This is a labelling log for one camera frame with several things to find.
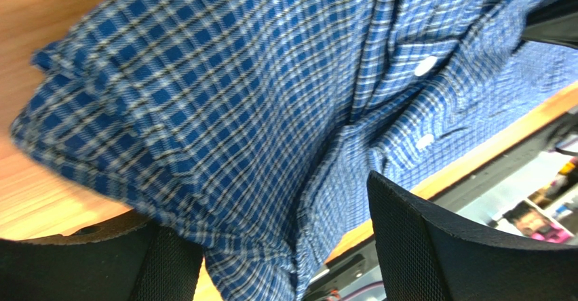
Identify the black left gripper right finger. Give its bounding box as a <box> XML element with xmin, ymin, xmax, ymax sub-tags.
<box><xmin>366</xmin><ymin>172</ymin><xmax>577</xmax><ymax>300</ymax></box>

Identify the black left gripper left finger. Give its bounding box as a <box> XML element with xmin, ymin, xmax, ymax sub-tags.
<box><xmin>1</xmin><ymin>211</ymin><xmax>204</xmax><ymax>300</ymax></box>

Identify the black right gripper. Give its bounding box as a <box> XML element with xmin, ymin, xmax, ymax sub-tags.
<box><xmin>522</xmin><ymin>0</ymin><xmax>577</xmax><ymax>49</ymax></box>

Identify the blue checked long sleeve shirt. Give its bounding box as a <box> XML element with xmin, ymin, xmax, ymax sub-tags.
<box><xmin>11</xmin><ymin>0</ymin><xmax>577</xmax><ymax>300</ymax></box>

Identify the background storage shelf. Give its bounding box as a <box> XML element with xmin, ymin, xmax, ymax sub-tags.
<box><xmin>487</xmin><ymin>152</ymin><xmax>577</xmax><ymax>244</ymax></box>

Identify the aluminium rail frame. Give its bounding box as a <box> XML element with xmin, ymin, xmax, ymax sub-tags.
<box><xmin>305</xmin><ymin>110</ymin><xmax>577</xmax><ymax>300</ymax></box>

